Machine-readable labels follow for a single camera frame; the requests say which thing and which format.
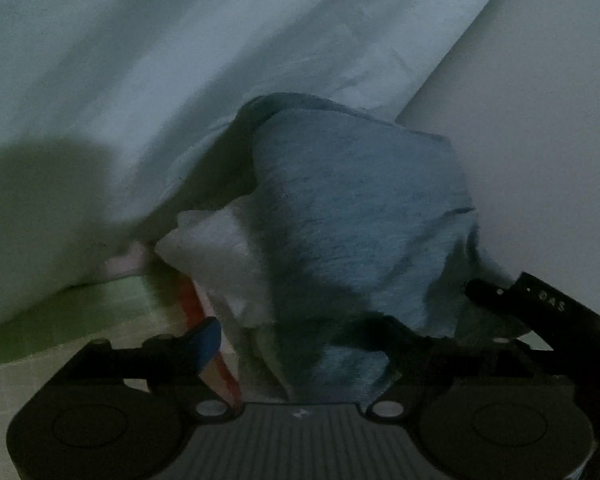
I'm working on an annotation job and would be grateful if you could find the red striped cloth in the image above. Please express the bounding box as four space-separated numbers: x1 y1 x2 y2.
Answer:
176 277 243 406

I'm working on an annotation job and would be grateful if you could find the green grid pattern mat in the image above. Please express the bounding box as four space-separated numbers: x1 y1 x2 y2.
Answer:
0 275 246 403

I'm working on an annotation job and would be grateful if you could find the light blue heather t-shirt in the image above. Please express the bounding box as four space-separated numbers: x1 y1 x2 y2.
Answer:
180 91 526 403

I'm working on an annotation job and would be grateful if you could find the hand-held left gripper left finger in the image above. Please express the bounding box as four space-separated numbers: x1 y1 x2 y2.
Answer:
65 316 241 418

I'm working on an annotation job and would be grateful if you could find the white carrot print bed sheet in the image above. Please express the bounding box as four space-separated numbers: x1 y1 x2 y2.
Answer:
0 0 518 333

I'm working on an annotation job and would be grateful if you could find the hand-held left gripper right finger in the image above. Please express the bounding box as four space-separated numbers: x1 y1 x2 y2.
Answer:
362 337 573 418

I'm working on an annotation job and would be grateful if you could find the pink cloth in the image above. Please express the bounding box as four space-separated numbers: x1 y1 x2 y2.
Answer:
105 242 153 278

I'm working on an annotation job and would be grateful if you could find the white cloth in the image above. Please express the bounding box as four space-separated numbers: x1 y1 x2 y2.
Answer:
155 197 281 401

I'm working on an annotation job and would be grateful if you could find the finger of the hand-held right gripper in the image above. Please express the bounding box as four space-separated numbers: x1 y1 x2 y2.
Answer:
465 279 526 321

